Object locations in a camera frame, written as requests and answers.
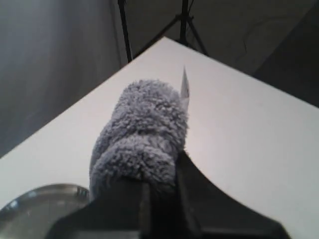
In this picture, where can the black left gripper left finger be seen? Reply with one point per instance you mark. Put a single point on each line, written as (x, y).
(122, 212)

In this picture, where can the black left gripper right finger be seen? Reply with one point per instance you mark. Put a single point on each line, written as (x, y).
(210, 213)

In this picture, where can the blue-grey fluffy towel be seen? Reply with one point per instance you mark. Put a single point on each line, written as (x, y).
(142, 140)

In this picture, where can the round stainless steel plate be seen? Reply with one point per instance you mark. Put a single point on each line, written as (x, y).
(32, 214)

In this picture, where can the blue-grey backdrop curtain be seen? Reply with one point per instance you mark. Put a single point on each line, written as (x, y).
(54, 52)

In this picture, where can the black tripod stand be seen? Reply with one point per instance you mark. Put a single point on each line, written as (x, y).
(186, 22)

